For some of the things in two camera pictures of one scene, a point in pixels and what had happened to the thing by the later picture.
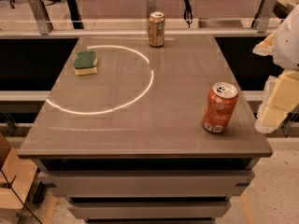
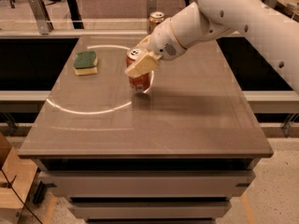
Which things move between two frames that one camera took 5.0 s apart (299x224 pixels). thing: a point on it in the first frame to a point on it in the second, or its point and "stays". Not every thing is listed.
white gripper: x=288 y=44 to x=164 y=42
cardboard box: x=20 y=175 stays
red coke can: x=220 y=106 to x=141 y=82
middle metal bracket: x=150 y=4 stays
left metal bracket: x=41 y=15 stays
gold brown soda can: x=156 y=29 stays
